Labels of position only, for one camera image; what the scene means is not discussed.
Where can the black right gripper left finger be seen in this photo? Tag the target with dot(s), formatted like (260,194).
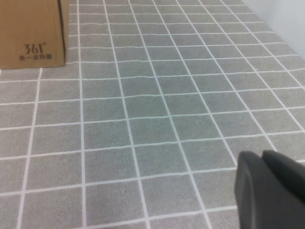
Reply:
(257,195)

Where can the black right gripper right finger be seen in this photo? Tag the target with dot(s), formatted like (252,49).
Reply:
(288,171)

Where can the brown cardboard shoe box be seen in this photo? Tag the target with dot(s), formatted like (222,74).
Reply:
(31,28)

